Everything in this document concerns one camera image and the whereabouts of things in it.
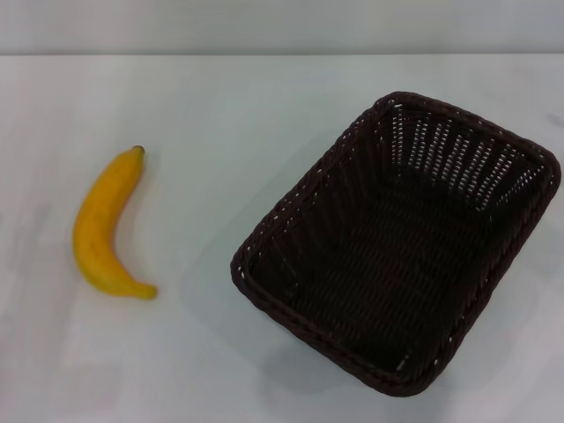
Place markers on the black woven basket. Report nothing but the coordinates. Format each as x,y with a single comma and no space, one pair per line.
388,264

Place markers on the yellow banana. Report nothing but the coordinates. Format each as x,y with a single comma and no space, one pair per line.
94,233

